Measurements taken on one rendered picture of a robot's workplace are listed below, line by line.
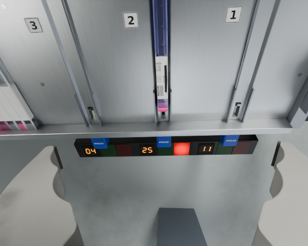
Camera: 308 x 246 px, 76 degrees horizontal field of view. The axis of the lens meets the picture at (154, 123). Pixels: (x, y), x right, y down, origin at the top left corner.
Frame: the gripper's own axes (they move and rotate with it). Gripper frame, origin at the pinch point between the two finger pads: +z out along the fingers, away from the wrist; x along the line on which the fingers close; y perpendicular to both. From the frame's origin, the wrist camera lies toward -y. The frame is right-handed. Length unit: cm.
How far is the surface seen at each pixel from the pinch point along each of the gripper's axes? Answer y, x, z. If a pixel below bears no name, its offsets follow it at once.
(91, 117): 6.4, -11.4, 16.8
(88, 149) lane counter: 14.5, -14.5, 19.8
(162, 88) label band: 1.2, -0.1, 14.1
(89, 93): 2.0, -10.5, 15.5
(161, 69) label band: -1.5, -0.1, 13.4
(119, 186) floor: 69, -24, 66
